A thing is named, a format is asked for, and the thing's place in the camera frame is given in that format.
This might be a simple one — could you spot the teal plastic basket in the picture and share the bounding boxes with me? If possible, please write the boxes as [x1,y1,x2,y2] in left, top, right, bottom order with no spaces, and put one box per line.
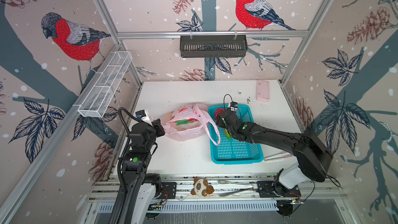
[207,104,264,166]

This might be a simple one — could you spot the pink plastic bag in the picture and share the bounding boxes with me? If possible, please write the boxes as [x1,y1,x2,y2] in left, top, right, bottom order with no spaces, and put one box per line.
[161,103,221,146]

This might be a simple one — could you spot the red dragon fruit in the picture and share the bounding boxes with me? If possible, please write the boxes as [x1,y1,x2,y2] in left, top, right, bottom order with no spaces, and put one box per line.
[214,107,226,121]

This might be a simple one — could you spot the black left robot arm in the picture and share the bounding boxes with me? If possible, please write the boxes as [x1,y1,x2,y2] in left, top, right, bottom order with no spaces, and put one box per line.
[108,119,165,224]

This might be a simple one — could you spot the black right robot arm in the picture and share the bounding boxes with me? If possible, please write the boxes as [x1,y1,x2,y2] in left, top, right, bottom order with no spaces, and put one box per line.
[216,109,333,195]

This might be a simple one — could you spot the pink white tweezers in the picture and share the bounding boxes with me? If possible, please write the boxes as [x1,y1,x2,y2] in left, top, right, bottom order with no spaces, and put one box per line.
[263,151,293,161]

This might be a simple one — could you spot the metal tongs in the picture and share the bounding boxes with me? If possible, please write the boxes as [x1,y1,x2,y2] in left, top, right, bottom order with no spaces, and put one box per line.
[218,180,255,198]

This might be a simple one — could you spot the brown white plush toy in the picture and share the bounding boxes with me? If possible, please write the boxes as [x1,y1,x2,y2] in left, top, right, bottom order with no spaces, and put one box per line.
[191,177,215,197]

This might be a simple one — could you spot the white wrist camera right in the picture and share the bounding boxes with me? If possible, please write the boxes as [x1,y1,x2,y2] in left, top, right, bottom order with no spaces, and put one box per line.
[229,102,238,112]

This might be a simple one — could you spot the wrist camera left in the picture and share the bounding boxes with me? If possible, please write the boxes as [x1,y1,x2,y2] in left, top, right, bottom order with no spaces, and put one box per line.
[135,110,152,125]

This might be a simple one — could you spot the white wire mesh shelf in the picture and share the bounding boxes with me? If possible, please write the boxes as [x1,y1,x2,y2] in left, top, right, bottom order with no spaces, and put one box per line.
[78,51,132,118]

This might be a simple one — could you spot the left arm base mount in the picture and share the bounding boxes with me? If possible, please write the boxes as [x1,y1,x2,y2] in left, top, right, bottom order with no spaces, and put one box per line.
[153,182,177,200]

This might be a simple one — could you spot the black hanging wire basket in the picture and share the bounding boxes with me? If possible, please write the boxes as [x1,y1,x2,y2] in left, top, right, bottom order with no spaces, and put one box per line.
[180,35,248,58]

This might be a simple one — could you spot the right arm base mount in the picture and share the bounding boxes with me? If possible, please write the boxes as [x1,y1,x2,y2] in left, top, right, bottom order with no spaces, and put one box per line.
[257,181,302,198]

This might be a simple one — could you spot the horizontal aluminium frame bar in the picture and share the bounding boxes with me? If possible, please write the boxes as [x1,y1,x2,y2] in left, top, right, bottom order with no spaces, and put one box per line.
[117,30,309,40]

